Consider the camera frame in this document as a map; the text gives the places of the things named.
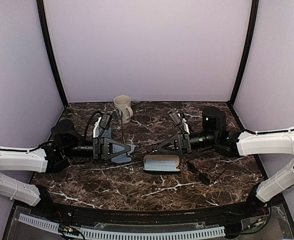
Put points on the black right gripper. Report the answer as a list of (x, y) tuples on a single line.
[(182, 143)]

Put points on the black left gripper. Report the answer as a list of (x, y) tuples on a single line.
[(101, 151)]

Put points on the black hard glasses case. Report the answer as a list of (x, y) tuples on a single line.
[(163, 157)]

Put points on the light blue cleaning cloth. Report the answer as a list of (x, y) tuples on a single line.
[(123, 158), (160, 165)]

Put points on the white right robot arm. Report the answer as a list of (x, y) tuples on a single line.
[(233, 144)]

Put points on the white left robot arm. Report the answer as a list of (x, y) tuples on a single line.
[(52, 157)]

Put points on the blue textured glasses case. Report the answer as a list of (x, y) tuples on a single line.
[(107, 133)]

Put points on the cream ceramic mug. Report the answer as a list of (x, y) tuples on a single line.
[(122, 105)]

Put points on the white slotted cable duct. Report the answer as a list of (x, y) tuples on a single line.
[(123, 232)]

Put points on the left black frame post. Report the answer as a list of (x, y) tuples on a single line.
[(50, 51)]

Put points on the black frame post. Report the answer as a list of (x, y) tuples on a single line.
[(50, 51), (245, 52)]

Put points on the right black frame post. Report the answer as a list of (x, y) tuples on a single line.
[(245, 52)]

